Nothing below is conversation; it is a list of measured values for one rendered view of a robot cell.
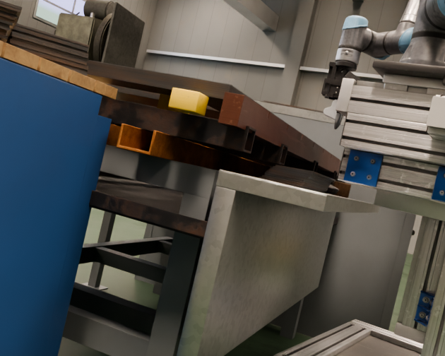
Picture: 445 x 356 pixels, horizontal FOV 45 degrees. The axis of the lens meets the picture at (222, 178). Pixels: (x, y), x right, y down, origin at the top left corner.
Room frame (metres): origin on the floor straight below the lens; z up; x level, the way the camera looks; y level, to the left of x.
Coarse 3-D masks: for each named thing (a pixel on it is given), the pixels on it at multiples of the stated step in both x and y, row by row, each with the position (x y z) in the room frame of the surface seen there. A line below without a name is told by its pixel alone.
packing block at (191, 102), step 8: (176, 88) 1.05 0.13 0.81; (176, 96) 1.05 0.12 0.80; (184, 96) 1.04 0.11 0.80; (192, 96) 1.04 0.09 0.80; (200, 96) 1.04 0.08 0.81; (176, 104) 1.05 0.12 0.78; (184, 104) 1.04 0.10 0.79; (192, 104) 1.03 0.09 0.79; (200, 104) 1.04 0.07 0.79; (192, 112) 1.05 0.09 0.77; (200, 112) 1.05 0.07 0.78
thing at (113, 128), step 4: (112, 124) 1.27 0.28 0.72; (112, 128) 1.27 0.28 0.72; (116, 128) 1.28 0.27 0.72; (120, 128) 1.30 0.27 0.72; (112, 132) 1.27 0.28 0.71; (116, 132) 1.29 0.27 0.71; (108, 136) 1.26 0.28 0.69; (112, 136) 1.28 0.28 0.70; (116, 136) 1.29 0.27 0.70; (108, 140) 1.26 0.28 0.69; (112, 140) 1.28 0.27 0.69; (116, 140) 1.30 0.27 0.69; (108, 144) 1.27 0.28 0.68; (112, 144) 1.28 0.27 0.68; (116, 144) 1.30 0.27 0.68
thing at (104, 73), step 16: (96, 64) 1.17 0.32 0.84; (112, 64) 1.15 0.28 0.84; (96, 80) 1.25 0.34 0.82; (112, 80) 1.18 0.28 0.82; (128, 80) 1.14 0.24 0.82; (144, 80) 1.12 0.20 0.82; (160, 80) 1.11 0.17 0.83; (176, 80) 1.10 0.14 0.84; (192, 80) 1.09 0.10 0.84; (128, 96) 1.47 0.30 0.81; (144, 96) 1.38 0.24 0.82; (208, 96) 1.07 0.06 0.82; (208, 112) 1.40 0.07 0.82
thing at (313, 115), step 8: (264, 104) 2.70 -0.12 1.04; (272, 104) 2.69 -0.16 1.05; (280, 112) 2.67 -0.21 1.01; (288, 112) 2.65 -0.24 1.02; (296, 112) 2.64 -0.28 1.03; (304, 112) 2.63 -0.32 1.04; (312, 112) 2.61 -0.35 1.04; (320, 112) 2.60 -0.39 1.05; (320, 120) 2.60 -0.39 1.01; (328, 120) 2.58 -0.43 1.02; (344, 120) 2.56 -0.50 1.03
